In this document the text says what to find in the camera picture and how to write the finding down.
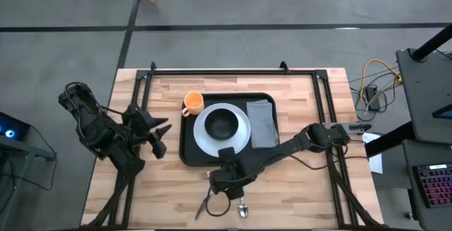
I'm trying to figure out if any keyboard with red backlight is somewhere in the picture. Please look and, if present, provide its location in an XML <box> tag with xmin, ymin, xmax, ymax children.
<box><xmin>412</xmin><ymin>163</ymin><xmax>452</xmax><ymax>209</ymax></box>

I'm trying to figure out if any black device with blue edge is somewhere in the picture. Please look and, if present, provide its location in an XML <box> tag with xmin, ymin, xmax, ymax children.
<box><xmin>431</xmin><ymin>103</ymin><xmax>452</xmax><ymax>121</ymax></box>

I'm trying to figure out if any orange cup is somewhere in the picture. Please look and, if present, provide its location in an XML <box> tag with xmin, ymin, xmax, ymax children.
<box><xmin>181</xmin><ymin>91</ymin><xmax>206</xmax><ymax>118</ymax></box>

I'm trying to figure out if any knife with teal patterned handle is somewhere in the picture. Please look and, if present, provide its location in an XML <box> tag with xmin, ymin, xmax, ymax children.
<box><xmin>194</xmin><ymin>191</ymin><xmax>213</xmax><ymax>221</ymax></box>

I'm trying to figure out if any grey cloth napkin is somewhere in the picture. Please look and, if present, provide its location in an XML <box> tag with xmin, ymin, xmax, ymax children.
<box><xmin>245</xmin><ymin>99</ymin><xmax>280</xmax><ymax>150</ymax></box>

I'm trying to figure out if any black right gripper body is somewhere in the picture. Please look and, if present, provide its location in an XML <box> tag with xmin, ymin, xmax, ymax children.
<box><xmin>208</xmin><ymin>146</ymin><xmax>256</xmax><ymax>201</ymax></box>

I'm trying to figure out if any grey cable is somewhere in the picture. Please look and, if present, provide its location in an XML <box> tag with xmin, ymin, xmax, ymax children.
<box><xmin>349</xmin><ymin>67</ymin><xmax>402</xmax><ymax>114</ymax></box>

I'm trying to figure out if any black pole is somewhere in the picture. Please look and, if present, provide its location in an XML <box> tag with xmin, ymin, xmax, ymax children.
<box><xmin>409</xmin><ymin>24</ymin><xmax>452</xmax><ymax>62</ymax></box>

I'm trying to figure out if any white round plate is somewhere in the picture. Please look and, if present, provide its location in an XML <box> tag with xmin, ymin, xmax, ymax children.
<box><xmin>192</xmin><ymin>102</ymin><xmax>252</xmax><ymax>158</ymax></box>

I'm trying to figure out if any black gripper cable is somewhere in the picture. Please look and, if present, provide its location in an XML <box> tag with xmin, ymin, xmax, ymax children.
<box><xmin>205</xmin><ymin>186</ymin><xmax>233</xmax><ymax>218</ymax></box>

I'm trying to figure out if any black desk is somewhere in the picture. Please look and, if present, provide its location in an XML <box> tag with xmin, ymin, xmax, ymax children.
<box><xmin>395</xmin><ymin>48</ymin><xmax>452</xmax><ymax>146</ymax></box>

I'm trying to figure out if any grey metal stand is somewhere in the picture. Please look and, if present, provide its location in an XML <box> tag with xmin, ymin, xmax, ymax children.
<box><xmin>0</xmin><ymin>131</ymin><xmax>57</xmax><ymax>231</ymax></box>

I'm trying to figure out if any dark grey desk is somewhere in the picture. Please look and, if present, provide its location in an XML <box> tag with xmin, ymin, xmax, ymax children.
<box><xmin>402</xmin><ymin>138</ymin><xmax>452</xmax><ymax>231</ymax></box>

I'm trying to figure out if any black metal table frame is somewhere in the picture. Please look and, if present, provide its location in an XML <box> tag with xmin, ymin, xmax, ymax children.
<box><xmin>83</xmin><ymin>61</ymin><xmax>384</xmax><ymax>230</ymax></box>

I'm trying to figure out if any black bowl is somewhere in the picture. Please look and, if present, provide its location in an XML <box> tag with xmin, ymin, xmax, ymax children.
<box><xmin>203</xmin><ymin>108</ymin><xmax>239</xmax><ymax>141</ymax></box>

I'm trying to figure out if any yellow cable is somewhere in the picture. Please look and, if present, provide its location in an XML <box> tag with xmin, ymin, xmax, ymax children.
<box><xmin>359</xmin><ymin>58</ymin><xmax>403</xmax><ymax>105</ymax></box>

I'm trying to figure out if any black computer with blue light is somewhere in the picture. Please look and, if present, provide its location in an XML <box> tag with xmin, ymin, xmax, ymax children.
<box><xmin>0</xmin><ymin>112</ymin><xmax>31</xmax><ymax>142</ymax></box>

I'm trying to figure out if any black power adapter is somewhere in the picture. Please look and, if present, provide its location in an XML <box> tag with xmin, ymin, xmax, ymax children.
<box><xmin>364</xmin><ymin>85</ymin><xmax>381</xmax><ymax>112</ymax></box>

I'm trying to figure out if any black diagonal support bar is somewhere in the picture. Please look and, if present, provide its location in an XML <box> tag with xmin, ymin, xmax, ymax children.
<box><xmin>364</xmin><ymin>121</ymin><xmax>416</xmax><ymax>158</ymax></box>

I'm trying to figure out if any black plastic tray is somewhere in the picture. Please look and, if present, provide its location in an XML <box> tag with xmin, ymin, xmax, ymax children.
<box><xmin>179</xmin><ymin>92</ymin><xmax>280</xmax><ymax>167</ymax></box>

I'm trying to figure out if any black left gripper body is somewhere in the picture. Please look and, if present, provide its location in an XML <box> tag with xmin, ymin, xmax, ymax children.
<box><xmin>121</xmin><ymin>104</ymin><xmax>168</xmax><ymax>160</ymax></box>

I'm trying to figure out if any spoon with green handle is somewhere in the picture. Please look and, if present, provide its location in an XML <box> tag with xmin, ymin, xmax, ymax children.
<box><xmin>237</xmin><ymin>198</ymin><xmax>249</xmax><ymax>220</ymax></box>

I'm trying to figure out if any white paper sheet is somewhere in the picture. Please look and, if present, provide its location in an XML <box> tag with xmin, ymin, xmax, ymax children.
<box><xmin>362</xmin><ymin>131</ymin><xmax>384</xmax><ymax>174</ymax></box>

